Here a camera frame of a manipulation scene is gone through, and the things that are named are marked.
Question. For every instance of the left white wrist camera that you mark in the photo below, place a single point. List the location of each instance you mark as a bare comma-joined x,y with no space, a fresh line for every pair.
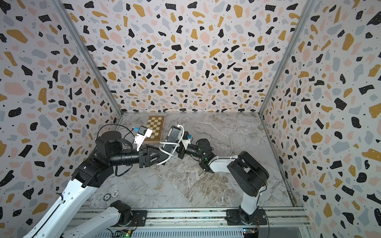
142,134

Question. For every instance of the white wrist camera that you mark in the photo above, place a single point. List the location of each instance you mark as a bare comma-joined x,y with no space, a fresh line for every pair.
142,134
186,139

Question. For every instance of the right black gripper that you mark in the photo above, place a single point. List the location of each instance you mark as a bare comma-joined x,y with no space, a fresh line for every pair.
182,150

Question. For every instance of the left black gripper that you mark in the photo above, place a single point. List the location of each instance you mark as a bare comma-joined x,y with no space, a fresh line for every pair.
145,160

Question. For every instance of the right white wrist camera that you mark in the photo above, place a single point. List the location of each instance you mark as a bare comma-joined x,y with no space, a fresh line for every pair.
186,139

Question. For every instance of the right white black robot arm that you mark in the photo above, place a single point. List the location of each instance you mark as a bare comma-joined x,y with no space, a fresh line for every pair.
248,173

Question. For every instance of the wooden chessboard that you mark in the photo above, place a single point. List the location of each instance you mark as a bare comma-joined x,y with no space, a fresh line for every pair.
156,124

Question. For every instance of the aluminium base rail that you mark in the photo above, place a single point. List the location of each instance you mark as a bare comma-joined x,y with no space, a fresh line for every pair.
269,222

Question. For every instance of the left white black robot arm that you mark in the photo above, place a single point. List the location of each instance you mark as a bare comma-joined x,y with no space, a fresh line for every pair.
111,151

